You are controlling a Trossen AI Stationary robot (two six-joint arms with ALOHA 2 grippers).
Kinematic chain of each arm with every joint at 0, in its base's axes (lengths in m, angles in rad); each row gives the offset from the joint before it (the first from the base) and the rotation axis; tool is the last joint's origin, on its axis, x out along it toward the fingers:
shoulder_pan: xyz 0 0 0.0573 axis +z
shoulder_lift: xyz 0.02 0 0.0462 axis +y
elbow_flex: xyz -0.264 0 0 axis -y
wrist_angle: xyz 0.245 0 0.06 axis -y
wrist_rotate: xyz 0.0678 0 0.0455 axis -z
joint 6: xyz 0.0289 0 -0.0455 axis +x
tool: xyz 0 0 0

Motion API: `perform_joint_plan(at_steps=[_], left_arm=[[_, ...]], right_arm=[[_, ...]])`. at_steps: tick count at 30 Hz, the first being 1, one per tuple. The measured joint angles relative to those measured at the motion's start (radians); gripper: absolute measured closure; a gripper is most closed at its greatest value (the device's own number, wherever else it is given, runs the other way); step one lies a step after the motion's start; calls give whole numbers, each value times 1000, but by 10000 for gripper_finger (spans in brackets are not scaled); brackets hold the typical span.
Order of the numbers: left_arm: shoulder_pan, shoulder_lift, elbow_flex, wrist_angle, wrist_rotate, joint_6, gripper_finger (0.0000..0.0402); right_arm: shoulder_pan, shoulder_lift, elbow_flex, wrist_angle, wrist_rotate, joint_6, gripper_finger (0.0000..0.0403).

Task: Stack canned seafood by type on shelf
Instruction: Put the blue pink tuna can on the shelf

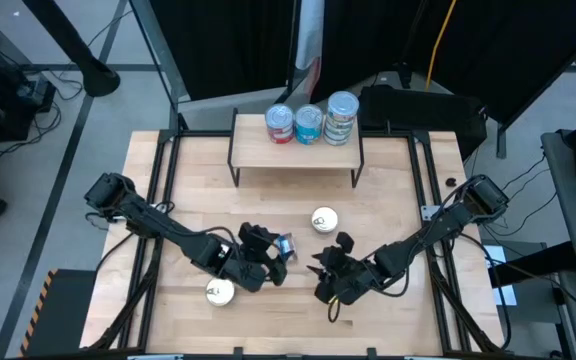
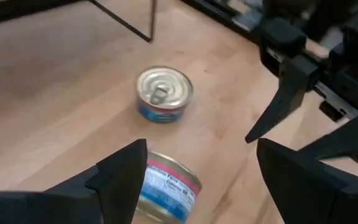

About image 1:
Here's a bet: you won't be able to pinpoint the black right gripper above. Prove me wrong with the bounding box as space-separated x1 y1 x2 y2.
306 231 384 306

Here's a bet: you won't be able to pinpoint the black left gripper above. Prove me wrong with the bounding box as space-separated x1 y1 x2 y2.
220 222 289 294

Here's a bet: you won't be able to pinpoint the gold lid pink salmon can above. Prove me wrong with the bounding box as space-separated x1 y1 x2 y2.
310 206 340 235
273 232 299 264
204 277 236 308

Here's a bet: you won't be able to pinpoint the wooden shelf black metal legs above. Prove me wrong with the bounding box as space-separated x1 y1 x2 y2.
226 107 367 189

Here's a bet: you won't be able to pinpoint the black curtain stand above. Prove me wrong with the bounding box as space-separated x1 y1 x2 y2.
495 122 509 160
269 0 302 112

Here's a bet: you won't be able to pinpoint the black case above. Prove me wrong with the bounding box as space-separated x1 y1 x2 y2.
355 83 489 162

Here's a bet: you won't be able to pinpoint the black bar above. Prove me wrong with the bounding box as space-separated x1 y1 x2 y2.
487 240 576 289

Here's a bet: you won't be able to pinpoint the black mat hazard stripe edge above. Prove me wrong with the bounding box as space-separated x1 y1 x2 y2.
17 267 98 359

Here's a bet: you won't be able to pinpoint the black curtain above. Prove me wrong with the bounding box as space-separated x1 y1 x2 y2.
310 0 576 127
148 0 299 101

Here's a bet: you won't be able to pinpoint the white curtain strip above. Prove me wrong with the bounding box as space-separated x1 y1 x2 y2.
295 0 326 96

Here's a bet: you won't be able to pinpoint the black pole round base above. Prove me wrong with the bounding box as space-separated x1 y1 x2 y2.
21 0 122 99

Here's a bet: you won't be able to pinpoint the yellow cable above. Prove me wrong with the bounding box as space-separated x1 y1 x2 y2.
425 0 458 92

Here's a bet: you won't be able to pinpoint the black floor cable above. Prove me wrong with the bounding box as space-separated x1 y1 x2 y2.
0 64 119 156

